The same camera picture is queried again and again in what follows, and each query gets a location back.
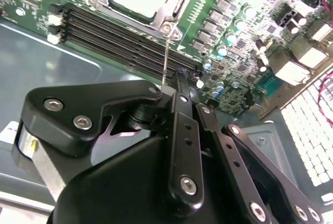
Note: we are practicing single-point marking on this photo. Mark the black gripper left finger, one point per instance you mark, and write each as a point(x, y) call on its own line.
point(78, 97)

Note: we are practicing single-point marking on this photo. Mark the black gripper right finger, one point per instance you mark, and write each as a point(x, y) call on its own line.
point(221, 146)

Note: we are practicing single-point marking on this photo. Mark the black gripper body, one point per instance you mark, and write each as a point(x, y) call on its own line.
point(117, 190)

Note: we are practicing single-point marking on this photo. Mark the metal locking lever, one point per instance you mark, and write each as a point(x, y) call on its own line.
point(166, 57)

